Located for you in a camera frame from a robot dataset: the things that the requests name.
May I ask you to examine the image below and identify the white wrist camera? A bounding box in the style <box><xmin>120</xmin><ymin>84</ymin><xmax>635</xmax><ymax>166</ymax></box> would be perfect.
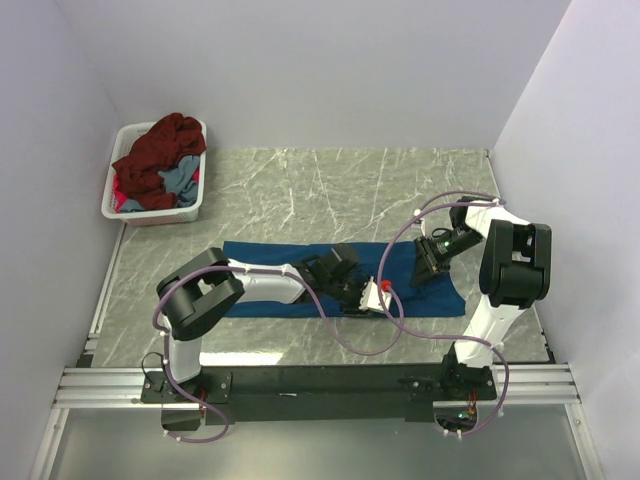
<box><xmin>359</xmin><ymin>278</ymin><xmax>392</xmax><ymax>314</ymax></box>
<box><xmin>412</xmin><ymin>209</ymin><xmax>431</xmax><ymax>238</ymax></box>

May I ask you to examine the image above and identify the pink garment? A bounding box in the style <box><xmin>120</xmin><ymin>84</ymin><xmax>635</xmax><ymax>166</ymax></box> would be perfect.
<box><xmin>113</xmin><ymin>167</ymin><xmax>200</xmax><ymax>213</ymax></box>

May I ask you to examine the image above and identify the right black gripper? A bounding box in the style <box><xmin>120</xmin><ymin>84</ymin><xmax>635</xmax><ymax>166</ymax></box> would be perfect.
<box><xmin>410</xmin><ymin>228</ymin><xmax>483</xmax><ymax>289</ymax></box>

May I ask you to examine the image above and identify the purple cable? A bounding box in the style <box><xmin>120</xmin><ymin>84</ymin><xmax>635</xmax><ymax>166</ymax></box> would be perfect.
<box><xmin>377</xmin><ymin>190</ymin><xmax>511</xmax><ymax>437</ymax></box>
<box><xmin>152</xmin><ymin>267</ymin><xmax>404</xmax><ymax>444</ymax></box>

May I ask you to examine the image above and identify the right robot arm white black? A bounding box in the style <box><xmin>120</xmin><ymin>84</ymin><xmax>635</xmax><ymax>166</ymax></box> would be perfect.
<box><xmin>411</xmin><ymin>196</ymin><xmax>552</xmax><ymax>399</ymax></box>

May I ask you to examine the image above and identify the grey blue t shirt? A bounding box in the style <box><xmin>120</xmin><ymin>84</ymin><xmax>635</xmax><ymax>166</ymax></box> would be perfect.
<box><xmin>113</xmin><ymin>155</ymin><xmax>200</xmax><ymax>213</ymax></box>

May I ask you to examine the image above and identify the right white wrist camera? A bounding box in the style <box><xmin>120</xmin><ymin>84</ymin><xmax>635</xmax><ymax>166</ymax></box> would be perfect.
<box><xmin>412</xmin><ymin>209</ymin><xmax>431</xmax><ymax>238</ymax></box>

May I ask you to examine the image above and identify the dark red t shirt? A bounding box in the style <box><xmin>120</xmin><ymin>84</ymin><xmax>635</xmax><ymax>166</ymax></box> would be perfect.
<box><xmin>113</xmin><ymin>113</ymin><xmax>206</xmax><ymax>210</ymax></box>

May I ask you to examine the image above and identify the white laundry basket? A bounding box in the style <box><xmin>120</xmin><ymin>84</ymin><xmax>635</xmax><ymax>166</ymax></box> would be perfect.
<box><xmin>101</xmin><ymin>121</ymin><xmax>207</xmax><ymax>227</ymax></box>

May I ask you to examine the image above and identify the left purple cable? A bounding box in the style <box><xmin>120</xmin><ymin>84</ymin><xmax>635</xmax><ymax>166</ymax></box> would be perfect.
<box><xmin>152</xmin><ymin>267</ymin><xmax>404</xmax><ymax>444</ymax></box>

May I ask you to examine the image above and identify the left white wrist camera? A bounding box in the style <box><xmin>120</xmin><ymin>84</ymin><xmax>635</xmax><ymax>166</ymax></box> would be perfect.
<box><xmin>359</xmin><ymin>278</ymin><xmax>392</xmax><ymax>314</ymax></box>

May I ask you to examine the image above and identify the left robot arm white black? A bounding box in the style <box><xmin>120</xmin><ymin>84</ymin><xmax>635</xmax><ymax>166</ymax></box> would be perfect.
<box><xmin>152</xmin><ymin>244</ymin><xmax>391</xmax><ymax>402</ymax></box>

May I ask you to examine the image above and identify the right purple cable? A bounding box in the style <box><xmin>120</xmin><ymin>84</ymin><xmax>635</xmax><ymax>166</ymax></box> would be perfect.
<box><xmin>377</xmin><ymin>190</ymin><xmax>511</xmax><ymax>437</ymax></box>

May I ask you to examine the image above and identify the black base beam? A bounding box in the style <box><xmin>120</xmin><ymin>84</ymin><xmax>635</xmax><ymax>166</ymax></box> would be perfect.
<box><xmin>141</xmin><ymin>352</ymin><xmax>498</xmax><ymax>431</ymax></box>

